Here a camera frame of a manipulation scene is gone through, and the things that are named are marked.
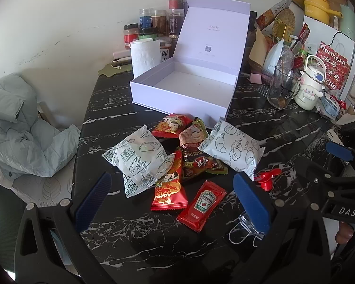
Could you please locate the gold box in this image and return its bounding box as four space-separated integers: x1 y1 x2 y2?
274 24 295 43

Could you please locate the dark purple label jar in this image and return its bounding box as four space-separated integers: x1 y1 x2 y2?
168 8 185 37

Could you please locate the green-edged dark red snack packet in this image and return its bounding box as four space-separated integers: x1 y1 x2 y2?
180 149 229 181

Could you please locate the red crowned-figure snack packet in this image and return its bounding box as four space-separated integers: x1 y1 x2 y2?
152 114 193 139

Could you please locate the black-lid red label spice jar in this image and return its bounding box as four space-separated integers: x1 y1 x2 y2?
123 24 139 49

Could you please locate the green leaf-shaped mat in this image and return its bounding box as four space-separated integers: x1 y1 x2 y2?
98 59 133 79

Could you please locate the blue label clear jar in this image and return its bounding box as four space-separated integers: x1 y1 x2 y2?
139 8 153 30

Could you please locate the chair with leaf cushion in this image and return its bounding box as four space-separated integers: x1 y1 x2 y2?
10 102 77 209

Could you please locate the red plastic fan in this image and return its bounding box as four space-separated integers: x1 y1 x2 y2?
254 169 282 191

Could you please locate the white label dried peel jar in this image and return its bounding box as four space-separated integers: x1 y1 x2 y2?
155 36 173 61

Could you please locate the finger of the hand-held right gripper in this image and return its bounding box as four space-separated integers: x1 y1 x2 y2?
326 141 355 181
296 157 355 210

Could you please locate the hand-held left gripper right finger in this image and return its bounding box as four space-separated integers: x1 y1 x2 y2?
225 172 339 284

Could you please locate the grey-green puffer jacket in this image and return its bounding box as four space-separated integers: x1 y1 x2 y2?
0 72 82 181

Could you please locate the red dragon snack packet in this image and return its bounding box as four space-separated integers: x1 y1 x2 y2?
150 149 188 211

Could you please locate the clear plastic clip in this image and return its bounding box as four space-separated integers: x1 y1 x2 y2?
228 211 265 247

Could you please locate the round cracker snack bag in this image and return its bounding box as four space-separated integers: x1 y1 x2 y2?
256 0 296 33

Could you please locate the red ketchup packet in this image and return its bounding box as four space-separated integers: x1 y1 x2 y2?
177 180 228 233

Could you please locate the clear glass cup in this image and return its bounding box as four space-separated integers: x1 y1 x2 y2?
267 65 301 109

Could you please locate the white pouch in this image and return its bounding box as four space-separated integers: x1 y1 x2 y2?
262 38 285 76

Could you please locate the white tissue roll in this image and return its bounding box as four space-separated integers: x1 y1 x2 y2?
130 38 161 79

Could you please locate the black-lid green label jar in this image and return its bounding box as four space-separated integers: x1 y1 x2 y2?
138 27 159 40

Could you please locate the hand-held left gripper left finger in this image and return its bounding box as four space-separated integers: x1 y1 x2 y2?
14 172 127 284

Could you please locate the mint green kettle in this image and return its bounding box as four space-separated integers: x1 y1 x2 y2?
339 4 355 40

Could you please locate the brown stirring spoon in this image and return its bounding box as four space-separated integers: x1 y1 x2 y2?
277 59 289 107

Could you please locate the person's right hand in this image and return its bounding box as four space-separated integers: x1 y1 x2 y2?
336 221 355 243

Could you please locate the red Northeast paper bag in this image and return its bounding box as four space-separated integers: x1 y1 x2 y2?
315 41 351 91

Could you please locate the white bread packet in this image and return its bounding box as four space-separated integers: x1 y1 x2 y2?
198 118 265 182
103 124 170 173
117 154 166 199

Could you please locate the white paper bag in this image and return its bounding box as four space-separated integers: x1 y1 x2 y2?
302 24 355 95

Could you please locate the yellow mini cooker pot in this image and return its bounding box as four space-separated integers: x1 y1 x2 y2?
302 0 344 26

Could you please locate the brown label clear jar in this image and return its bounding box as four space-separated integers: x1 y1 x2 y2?
152 9 168 34

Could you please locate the blue face mask packet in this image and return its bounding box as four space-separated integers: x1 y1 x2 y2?
315 93 348 122

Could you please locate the lavender gift box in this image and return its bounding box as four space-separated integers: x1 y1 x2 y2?
129 0 251 122

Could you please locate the white cartoon water bottle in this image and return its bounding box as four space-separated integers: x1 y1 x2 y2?
294 55 329 111

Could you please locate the green-edged brown snack packet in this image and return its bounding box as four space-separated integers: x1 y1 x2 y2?
178 117 209 153

